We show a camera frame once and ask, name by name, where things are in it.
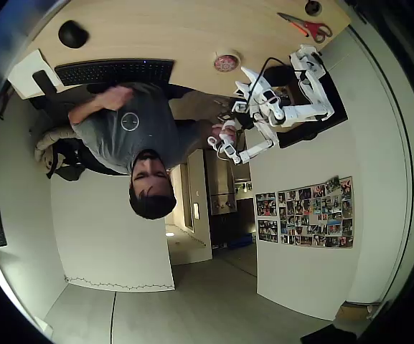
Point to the yellowish roll of tape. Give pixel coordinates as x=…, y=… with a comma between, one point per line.
x=229, y=51

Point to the stainless steel fridge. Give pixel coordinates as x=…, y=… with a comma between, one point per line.
x=221, y=186

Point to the person's right forearm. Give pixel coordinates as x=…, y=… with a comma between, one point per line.
x=203, y=130

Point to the black jacket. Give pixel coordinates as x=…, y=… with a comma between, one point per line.
x=71, y=168

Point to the black computer mouse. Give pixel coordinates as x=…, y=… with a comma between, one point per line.
x=73, y=34

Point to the pink round object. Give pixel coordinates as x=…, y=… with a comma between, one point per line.
x=224, y=63

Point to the white paper pad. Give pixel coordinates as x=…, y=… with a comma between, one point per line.
x=23, y=77

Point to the blue crate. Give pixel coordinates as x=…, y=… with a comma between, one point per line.
x=242, y=241

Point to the beige puffy jacket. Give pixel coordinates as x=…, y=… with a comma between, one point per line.
x=54, y=141

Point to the man in grey t-shirt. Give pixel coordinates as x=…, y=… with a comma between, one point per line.
x=145, y=118

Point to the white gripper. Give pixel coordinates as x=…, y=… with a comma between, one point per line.
x=252, y=87

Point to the person's left hand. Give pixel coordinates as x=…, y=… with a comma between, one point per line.
x=117, y=97

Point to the small photo collage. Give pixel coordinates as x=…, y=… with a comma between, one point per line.
x=265, y=204
x=268, y=231

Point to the person's right hand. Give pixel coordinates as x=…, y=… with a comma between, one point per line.
x=224, y=133

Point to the cardboard box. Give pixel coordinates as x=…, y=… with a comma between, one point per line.
x=352, y=311

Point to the brown wooden board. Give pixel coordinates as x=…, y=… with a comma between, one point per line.
x=298, y=94

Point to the person's left forearm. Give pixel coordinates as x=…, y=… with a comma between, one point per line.
x=88, y=109

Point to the white follower robot arm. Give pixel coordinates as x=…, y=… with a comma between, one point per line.
x=310, y=112

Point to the black keyboard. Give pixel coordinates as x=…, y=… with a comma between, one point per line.
x=120, y=71

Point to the large photo collage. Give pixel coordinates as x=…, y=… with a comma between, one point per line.
x=316, y=211

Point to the marker plate on gripper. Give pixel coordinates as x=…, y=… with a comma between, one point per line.
x=239, y=106

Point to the white leader arm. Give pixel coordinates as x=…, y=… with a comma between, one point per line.
x=260, y=143

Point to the black round desk grommet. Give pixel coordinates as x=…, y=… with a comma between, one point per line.
x=313, y=7

